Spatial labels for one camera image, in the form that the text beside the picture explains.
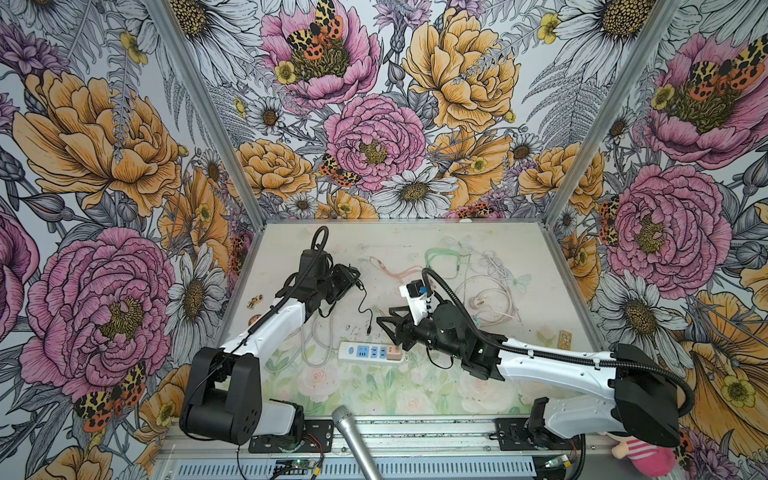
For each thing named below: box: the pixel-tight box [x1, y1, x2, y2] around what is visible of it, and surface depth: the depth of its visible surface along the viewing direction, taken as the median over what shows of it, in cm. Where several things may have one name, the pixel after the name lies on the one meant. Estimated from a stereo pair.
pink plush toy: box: [607, 432, 677, 477], surface depth 69 cm
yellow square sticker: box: [558, 330, 572, 351], surface depth 91 cm
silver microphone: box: [332, 405, 382, 480], surface depth 73 cm
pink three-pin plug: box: [470, 296, 486, 310], surface depth 99 cm
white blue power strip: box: [338, 342, 406, 365], surface depth 87 cm
